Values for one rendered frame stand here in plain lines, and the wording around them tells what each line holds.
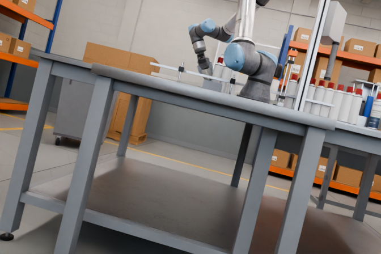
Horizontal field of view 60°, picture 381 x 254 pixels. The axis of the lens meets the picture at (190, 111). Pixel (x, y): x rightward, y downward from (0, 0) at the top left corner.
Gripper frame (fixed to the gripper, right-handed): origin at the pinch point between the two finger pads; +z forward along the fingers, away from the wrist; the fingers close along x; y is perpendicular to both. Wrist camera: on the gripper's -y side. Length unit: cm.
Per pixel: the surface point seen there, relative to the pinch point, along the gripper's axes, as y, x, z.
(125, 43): 443, 151, -175
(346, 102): -3, -70, 34
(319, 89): -2, -58, 23
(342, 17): -8, -79, -12
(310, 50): -16, -56, 2
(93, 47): 298, 166, -139
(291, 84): -2.1, -44.2, 15.7
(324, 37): -15, -65, -3
